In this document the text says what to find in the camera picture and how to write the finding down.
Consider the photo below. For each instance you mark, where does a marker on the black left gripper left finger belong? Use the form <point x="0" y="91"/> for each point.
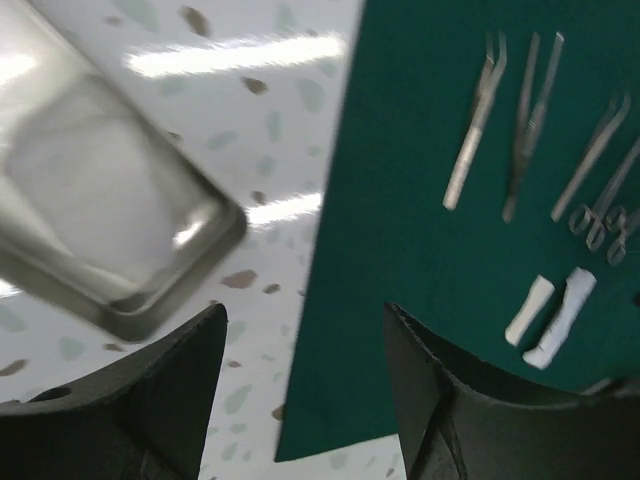
<point x="144" y="416"/>

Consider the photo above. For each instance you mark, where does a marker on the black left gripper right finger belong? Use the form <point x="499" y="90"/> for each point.
<point x="459" y="417"/>

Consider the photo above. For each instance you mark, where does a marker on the white gauze pad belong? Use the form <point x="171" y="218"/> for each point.
<point x="117" y="205"/>

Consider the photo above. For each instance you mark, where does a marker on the dark green surgical cloth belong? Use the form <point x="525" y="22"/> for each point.
<point x="385" y="236"/>

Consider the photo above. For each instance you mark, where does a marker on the white printed sterile packet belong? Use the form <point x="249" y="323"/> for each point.
<point x="579" y="286"/>

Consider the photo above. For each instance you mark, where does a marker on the stainless steel tray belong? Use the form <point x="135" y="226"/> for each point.
<point x="37" y="64"/>

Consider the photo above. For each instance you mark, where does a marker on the steel hemostat forceps left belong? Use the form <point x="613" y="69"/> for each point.
<point x="591" y="219"/>

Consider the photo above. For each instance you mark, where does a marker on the steel hemostat forceps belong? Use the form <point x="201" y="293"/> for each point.
<point x="623" y="223"/>
<point x="591" y="219"/>

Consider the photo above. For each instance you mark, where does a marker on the steel hemostat forceps right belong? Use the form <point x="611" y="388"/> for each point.
<point x="623" y="223"/>

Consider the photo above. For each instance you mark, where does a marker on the straight steel tweezers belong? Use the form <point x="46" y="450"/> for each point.
<point x="530" y="119"/>

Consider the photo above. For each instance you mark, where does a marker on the curved-tip steel tweezers right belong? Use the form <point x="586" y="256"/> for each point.
<point x="609" y="123"/>

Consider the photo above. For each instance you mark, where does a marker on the curved-tip steel tweezers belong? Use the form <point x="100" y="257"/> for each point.
<point x="483" y="101"/>
<point x="609" y="123"/>

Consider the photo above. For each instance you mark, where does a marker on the curved-tip steel tweezers left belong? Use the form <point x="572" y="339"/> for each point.
<point x="483" y="101"/>

